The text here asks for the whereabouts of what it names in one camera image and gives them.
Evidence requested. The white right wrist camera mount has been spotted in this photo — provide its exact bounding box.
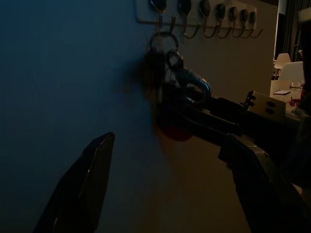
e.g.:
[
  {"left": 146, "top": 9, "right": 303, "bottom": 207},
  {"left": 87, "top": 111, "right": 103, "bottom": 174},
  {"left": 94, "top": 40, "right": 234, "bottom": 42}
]
[{"left": 244, "top": 90, "right": 287, "bottom": 122}]

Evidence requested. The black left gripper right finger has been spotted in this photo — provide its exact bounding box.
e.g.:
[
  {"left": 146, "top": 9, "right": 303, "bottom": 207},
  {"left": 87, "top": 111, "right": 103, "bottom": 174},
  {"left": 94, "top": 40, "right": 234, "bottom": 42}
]
[{"left": 225, "top": 133, "right": 311, "bottom": 233}]

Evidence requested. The white key hook rack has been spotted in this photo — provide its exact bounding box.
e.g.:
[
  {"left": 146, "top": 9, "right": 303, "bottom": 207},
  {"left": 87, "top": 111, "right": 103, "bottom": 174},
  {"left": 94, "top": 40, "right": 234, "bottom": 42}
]
[{"left": 135, "top": 0, "right": 264, "bottom": 39}]

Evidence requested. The wooden table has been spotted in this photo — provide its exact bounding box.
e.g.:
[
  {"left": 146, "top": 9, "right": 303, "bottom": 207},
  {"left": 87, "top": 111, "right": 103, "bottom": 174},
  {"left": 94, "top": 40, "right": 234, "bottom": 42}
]
[{"left": 270, "top": 79, "right": 304, "bottom": 117}]

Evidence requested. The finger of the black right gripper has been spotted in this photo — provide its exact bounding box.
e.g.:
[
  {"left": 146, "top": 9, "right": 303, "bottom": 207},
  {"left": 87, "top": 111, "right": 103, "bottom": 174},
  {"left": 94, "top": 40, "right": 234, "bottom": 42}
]
[
  {"left": 154, "top": 105, "right": 244, "bottom": 148},
  {"left": 208, "top": 96, "right": 249, "bottom": 116}
]

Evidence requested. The red ornament cluster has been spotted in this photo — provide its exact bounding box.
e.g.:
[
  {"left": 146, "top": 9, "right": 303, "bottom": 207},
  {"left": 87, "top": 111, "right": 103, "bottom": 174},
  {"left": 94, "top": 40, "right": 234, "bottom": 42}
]
[{"left": 288, "top": 96, "right": 303, "bottom": 106}]

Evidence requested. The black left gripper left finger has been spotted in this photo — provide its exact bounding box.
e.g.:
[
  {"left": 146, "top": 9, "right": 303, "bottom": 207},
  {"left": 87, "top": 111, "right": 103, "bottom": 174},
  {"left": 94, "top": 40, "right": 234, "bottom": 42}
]
[{"left": 33, "top": 132, "right": 116, "bottom": 233}]

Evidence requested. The white plastic shell chair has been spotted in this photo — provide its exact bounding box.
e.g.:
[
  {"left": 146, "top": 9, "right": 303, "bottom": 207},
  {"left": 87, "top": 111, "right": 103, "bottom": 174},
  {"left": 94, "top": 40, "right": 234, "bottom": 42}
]
[
  {"left": 276, "top": 61, "right": 304, "bottom": 81},
  {"left": 274, "top": 52, "right": 291, "bottom": 73}
]

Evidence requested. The key bunch with red tag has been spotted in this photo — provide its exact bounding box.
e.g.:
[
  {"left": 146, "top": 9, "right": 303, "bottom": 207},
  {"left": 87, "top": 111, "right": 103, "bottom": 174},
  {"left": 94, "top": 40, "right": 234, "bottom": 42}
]
[{"left": 143, "top": 31, "right": 212, "bottom": 143}]

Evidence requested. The dark curtain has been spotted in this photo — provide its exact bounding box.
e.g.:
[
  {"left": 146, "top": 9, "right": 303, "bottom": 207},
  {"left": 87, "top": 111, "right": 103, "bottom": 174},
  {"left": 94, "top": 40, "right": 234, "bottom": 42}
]
[{"left": 284, "top": 0, "right": 303, "bottom": 64}]

